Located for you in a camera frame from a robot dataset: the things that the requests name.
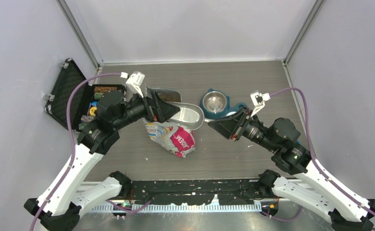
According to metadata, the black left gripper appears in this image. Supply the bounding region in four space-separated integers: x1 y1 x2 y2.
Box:
112 87 179 130

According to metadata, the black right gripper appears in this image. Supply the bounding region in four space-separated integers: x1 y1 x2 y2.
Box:
208 105 279 152

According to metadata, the metal food scoop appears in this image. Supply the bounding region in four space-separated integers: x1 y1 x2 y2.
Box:
168 102 205 130

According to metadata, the white yellow pet food bag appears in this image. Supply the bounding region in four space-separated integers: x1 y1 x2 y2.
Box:
142 88 196 158

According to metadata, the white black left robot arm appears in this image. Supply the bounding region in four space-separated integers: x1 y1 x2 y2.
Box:
24 90 180 231

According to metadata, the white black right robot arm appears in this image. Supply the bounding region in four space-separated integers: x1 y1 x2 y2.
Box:
208 108 375 231

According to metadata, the teal double pet bowl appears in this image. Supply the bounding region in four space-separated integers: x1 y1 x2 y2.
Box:
199 89 247 120

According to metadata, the green poker chip stack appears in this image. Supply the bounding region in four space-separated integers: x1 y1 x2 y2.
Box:
94 92 104 100

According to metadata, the brown poker chip stack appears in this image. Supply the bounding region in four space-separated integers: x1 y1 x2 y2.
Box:
94 86 122 93

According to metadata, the yellow poker chip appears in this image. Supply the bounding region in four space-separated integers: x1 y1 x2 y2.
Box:
88 106 97 116

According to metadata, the striped poker chip stack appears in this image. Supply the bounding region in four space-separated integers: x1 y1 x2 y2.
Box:
80 115 96 123

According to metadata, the green striped chip stack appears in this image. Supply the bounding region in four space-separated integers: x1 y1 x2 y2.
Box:
78 123 87 131

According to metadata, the black foam-lined case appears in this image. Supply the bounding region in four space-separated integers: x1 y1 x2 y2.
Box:
43 58 126 132

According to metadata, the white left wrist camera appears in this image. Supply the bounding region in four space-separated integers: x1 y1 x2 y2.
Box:
120 71 145 101

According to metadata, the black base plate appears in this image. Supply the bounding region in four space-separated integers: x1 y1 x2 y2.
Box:
114 179 279 205

